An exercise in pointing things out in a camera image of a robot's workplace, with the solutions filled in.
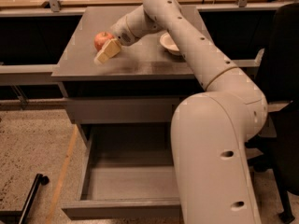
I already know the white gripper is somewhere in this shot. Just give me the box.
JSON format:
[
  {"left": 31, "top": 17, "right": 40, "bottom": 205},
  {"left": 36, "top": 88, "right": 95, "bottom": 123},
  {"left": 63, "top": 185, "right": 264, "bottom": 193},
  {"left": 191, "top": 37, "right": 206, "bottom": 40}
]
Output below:
[{"left": 94, "top": 17, "right": 138, "bottom": 65}]

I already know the red apple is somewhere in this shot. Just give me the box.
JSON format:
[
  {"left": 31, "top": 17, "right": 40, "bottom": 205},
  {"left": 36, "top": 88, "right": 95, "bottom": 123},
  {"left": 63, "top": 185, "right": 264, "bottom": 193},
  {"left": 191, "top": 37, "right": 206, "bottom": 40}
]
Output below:
[{"left": 93, "top": 32, "right": 113, "bottom": 51}]

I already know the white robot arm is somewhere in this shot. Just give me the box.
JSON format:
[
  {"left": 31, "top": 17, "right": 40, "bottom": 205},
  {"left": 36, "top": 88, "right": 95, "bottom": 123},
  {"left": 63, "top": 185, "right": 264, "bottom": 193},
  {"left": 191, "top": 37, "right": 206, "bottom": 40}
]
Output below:
[{"left": 94, "top": 0, "right": 268, "bottom": 224}]

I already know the grey drawer cabinet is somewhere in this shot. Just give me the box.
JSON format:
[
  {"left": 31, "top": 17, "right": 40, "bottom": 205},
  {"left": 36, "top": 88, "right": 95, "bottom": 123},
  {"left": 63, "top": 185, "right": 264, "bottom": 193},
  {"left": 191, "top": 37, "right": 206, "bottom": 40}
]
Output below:
[{"left": 52, "top": 6, "right": 203, "bottom": 143}]

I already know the closed grey top drawer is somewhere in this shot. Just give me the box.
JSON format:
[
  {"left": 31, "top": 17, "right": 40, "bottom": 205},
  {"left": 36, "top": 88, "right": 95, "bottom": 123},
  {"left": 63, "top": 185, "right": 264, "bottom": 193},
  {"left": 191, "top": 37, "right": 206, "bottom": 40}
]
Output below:
[{"left": 66, "top": 97, "right": 180, "bottom": 124}]

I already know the open grey middle drawer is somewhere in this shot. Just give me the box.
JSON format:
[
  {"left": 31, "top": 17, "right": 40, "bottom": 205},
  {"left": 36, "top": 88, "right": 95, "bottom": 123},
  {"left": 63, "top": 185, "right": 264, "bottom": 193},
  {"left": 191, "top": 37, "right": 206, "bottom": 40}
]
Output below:
[{"left": 62, "top": 122, "right": 181, "bottom": 220}]

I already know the white paper bowl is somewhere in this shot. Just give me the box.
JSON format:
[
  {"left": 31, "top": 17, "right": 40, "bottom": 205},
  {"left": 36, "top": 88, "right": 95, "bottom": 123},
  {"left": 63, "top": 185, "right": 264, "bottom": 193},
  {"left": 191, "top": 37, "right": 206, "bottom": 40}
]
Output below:
[{"left": 160, "top": 33, "right": 181, "bottom": 56}]

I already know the black office chair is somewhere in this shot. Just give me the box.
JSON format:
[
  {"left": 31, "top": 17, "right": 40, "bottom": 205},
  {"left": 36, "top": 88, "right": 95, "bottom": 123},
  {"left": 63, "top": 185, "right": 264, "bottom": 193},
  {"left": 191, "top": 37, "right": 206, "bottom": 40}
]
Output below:
[{"left": 246, "top": 3, "right": 299, "bottom": 224}]

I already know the black stand leg with wheel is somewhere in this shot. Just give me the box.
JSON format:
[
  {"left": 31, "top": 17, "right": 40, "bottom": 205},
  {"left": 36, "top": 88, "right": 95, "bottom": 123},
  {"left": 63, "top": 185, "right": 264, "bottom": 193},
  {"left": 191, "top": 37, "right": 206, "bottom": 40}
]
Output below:
[{"left": 0, "top": 174, "right": 50, "bottom": 224}]

